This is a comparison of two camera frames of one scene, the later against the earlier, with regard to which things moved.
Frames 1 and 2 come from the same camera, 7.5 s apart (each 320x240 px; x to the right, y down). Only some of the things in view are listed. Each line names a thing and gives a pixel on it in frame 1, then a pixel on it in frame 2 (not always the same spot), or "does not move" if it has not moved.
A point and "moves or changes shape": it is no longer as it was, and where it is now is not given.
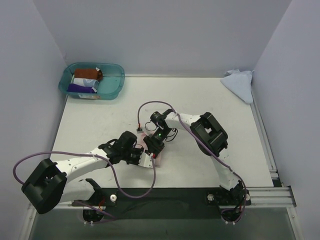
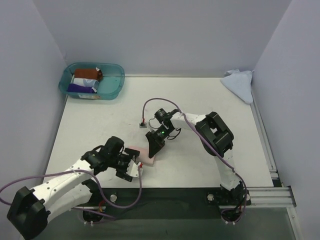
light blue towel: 240,83 does not move
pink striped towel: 140,141 moves or changes shape
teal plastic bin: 110,86 does not move
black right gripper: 155,146 does not move
